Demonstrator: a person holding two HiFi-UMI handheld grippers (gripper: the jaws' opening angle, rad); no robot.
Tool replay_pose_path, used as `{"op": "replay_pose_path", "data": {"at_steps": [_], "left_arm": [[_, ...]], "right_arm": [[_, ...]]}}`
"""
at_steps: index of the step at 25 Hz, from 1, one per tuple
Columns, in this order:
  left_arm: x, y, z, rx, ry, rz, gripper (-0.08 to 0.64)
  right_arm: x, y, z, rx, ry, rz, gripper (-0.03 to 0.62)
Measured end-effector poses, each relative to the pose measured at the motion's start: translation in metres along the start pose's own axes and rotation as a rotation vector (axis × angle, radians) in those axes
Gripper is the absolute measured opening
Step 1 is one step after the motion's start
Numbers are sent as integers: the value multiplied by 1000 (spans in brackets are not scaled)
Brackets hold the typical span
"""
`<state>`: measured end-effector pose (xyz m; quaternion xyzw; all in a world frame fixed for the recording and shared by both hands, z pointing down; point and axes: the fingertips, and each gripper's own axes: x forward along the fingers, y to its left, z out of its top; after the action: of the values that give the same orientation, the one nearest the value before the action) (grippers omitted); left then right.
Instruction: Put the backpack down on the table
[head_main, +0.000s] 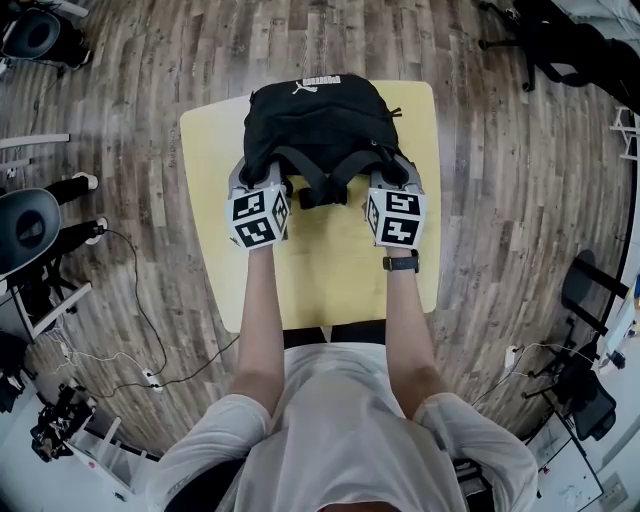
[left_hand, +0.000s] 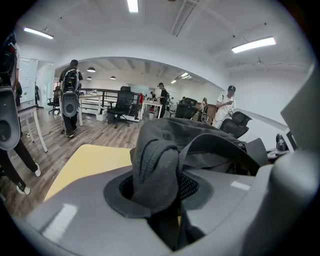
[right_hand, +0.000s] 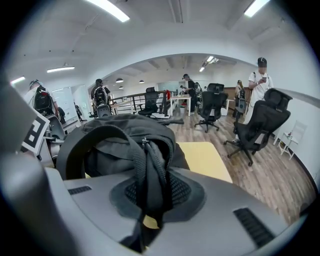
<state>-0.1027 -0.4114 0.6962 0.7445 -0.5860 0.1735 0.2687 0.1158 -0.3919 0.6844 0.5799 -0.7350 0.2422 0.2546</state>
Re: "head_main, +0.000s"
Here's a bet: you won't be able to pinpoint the yellow table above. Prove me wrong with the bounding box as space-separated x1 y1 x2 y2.
179 79 442 334

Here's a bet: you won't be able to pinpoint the black floor cable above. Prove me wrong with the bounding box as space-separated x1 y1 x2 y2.
98 227 242 387

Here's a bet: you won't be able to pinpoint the white desk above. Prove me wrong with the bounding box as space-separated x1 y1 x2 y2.
597 239 640 377
523 399 640 512

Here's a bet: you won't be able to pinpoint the black office chair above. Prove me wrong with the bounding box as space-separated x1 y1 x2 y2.
523 339 619 442
477 0 640 117

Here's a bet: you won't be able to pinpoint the person's white shirt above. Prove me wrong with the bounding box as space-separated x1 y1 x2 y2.
147 343 539 512

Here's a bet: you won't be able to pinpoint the person's left forearm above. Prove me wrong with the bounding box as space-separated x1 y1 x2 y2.
228 245 287 419

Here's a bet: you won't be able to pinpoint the black backpack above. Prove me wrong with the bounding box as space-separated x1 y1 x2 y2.
240 73 416 211

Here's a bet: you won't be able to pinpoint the white adapter cable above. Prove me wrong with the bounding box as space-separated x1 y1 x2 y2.
514 341 602 377

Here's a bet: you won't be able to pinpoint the black round stool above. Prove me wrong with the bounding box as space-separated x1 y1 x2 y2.
560 249 629 337

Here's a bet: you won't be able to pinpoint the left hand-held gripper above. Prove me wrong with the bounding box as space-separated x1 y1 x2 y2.
224 157 293 251

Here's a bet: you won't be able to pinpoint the white floor cable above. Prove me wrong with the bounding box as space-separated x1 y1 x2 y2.
48 338 150 376

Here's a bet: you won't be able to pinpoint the black wristwatch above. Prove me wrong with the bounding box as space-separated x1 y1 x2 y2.
382 249 421 275

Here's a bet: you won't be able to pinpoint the black floor equipment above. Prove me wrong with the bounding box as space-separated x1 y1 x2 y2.
29 383 97 462

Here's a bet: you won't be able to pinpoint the white table frame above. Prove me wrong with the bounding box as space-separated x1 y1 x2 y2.
9 279 94 342

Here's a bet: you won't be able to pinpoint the white table beam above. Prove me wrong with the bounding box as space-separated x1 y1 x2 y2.
0 132 72 152

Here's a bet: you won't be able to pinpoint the white rack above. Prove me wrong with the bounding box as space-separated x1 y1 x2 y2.
64 414 152 497

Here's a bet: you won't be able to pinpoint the person's right forearm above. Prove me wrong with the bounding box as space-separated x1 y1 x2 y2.
382 247 451 421

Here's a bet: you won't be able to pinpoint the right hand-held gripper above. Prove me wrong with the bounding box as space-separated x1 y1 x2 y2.
362 152 430 250

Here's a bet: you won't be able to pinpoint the person's dark trousers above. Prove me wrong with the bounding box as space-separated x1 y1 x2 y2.
282 323 387 352

